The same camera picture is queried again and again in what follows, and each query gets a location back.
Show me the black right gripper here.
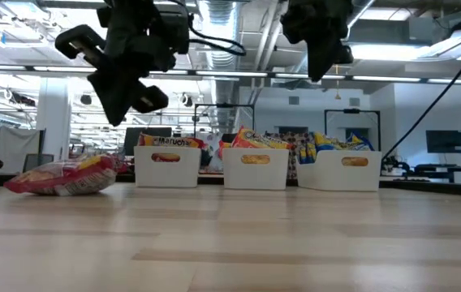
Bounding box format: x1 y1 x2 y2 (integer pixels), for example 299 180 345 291
281 11 354 82

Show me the yellow hanging cord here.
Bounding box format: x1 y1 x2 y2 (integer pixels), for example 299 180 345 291
334 64 342 101

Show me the white pillar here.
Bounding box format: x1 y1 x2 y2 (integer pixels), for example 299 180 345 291
35 76 72 161

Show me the patterned fabric chair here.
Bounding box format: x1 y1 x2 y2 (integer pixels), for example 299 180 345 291
265 130 317 179

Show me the black workstation rig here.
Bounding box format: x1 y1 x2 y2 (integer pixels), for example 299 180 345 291
380 156 461 184

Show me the white cloth partition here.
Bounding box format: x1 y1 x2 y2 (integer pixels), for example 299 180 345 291
0 126 43 171

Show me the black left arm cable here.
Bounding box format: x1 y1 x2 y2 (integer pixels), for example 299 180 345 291
185 14 248 58

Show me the black metal frame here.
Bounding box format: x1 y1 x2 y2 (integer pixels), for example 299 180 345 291
323 108 381 152
192 103 256 141

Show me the black wall monitor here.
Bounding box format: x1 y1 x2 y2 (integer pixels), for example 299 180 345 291
424 129 461 154

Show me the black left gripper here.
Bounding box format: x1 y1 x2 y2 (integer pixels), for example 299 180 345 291
54 24 177 127

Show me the white plastic bin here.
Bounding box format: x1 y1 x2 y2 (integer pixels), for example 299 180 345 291
222 148 291 191
296 149 382 192
133 145 202 189

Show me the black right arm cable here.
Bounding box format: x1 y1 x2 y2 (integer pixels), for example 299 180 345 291
380 30 461 161

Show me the black computer monitor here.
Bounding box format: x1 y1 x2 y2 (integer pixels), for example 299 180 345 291
123 127 147 157
144 127 174 137

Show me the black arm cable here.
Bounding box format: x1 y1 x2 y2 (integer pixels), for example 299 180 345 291
380 30 461 161
185 14 248 58

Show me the grey office chair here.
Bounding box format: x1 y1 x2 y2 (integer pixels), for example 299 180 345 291
22 152 55 174

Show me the long LED light bar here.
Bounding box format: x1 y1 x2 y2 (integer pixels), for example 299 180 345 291
0 62 461 86

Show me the silver spiral ceiling duct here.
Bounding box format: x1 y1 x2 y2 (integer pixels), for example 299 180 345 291
197 0 243 133

